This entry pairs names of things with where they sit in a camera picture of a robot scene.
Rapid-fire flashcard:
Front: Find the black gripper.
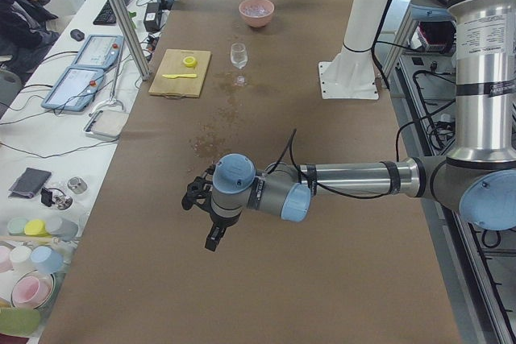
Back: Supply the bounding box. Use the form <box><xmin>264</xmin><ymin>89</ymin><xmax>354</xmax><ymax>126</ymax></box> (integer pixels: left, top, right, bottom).
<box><xmin>181</xmin><ymin>174</ymin><xmax>240</xmax><ymax>251</ymax></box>

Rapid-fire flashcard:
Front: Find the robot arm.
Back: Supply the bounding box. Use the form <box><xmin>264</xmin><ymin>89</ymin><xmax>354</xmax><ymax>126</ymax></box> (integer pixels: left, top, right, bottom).
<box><xmin>181</xmin><ymin>0</ymin><xmax>515</xmax><ymax>251</ymax></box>

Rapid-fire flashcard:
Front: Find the pink bowl of ice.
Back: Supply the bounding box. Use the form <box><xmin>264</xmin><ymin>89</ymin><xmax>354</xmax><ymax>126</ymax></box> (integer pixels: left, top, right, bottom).
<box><xmin>239</xmin><ymin>0</ymin><xmax>275</xmax><ymax>28</ymax></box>

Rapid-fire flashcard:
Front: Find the clear wine glass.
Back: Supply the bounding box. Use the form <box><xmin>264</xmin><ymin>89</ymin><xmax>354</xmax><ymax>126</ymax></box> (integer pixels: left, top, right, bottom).
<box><xmin>230</xmin><ymin>43</ymin><xmax>248</xmax><ymax>86</ymax></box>

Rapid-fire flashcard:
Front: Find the yellow plastic knife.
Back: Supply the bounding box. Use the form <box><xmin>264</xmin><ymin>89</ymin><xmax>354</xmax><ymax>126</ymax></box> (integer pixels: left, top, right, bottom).
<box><xmin>162</xmin><ymin>73</ymin><xmax>198</xmax><ymax>79</ymax></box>

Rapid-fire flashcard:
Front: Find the yellow lemon slice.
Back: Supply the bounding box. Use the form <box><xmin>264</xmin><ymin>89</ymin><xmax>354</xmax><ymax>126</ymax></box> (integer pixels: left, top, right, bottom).
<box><xmin>182</xmin><ymin>56</ymin><xmax>198</xmax><ymax>68</ymax></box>

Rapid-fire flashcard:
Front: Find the steel cylinder weight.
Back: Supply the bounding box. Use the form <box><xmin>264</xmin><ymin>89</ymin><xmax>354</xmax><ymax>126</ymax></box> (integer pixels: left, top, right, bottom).
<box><xmin>67</xmin><ymin>176</ymin><xmax>88</xmax><ymax>195</ymax></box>

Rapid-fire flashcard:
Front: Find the bamboo cutting board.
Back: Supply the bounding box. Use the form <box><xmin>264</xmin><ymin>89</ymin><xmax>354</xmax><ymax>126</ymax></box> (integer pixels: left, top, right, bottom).
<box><xmin>148</xmin><ymin>49</ymin><xmax>211</xmax><ymax>98</ymax></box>

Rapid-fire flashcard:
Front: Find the blue teach pendant near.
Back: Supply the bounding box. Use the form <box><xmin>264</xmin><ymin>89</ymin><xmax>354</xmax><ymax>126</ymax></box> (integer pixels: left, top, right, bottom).
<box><xmin>41</xmin><ymin>66</ymin><xmax>105</xmax><ymax>113</ymax></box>

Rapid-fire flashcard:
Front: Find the blue teach pendant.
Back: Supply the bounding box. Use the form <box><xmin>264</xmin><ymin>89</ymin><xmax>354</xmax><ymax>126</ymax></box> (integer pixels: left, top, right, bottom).
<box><xmin>41</xmin><ymin>66</ymin><xmax>105</xmax><ymax>113</ymax></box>
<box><xmin>73</xmin><ymin>35</ymin><xmax>124</xmax><ymax>70</ymax></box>

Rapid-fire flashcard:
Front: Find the black keyboard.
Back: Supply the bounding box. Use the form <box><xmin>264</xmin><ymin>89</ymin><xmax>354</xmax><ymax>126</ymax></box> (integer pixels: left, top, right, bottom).
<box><xmin>92</xmin><ymin>0</ymin><xmax>136</xmax><ymax>26</ymax></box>

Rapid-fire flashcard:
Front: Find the grey folded cloth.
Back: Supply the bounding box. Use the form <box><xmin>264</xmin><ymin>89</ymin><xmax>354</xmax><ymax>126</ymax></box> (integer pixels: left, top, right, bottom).
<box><xmin>9</xmin><ymin>168</ymin><xmax>52</xmax><ymax>198</ymax></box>

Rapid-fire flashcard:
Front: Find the blue teach pendant far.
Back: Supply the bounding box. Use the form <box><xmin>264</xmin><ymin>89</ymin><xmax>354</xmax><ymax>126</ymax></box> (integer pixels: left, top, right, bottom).
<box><xmin>73</xmin><ymin>35</ymin><xmax>124</xmax><ymax>70</ymax></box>

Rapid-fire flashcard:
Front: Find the black computer mouse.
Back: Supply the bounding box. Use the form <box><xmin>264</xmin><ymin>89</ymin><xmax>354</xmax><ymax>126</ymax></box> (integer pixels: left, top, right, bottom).
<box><xmin>69</xmin><ymin>29</ymin><xmax>85</xmax><ymax>42</ymax></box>

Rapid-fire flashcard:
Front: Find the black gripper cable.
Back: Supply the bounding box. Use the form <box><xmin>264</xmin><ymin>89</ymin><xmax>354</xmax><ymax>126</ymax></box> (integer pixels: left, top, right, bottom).
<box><xmin>277</xmin><ymin>128</ymin><xmax>323</xmax><ymax>200</ymax></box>

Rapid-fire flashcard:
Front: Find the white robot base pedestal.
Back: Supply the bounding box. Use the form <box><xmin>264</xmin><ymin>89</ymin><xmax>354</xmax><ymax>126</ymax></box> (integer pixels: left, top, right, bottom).
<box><xmin>318</xmin><ymin>0</ymin><xmax>388</xmax><ymax>100</ymax></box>

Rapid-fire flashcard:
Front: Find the aluminium frame post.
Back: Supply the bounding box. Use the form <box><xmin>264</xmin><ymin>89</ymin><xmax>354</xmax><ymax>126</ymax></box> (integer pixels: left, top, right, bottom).
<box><xmin>108</xmin><ymin>0</ymin><xmax>151</xmax><ymax>81</ymax></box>

